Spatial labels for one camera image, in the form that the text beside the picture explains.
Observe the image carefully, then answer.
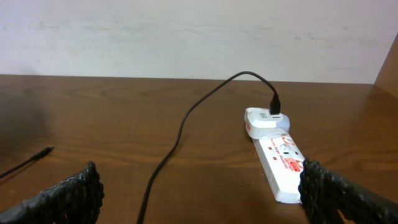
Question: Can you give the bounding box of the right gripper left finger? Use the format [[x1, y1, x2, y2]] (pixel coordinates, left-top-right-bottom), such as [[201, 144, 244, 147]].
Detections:
[[1, 161, 104, 224]]

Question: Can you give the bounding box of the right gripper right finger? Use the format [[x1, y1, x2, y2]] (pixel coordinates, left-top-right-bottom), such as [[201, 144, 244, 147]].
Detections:
[[298, 159, 397, 224]]

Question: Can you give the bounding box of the black USB charging cable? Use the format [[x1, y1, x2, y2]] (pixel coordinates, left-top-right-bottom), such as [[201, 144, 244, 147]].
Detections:
[[0, 71, 282, 224]]

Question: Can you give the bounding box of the white power strip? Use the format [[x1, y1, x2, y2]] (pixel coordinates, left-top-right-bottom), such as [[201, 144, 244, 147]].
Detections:
[[252, 134, 305, 203]]

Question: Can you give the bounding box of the white USB wall charger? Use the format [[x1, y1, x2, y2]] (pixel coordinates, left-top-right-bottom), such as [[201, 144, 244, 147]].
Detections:
[[244, 108, 290, 139]]

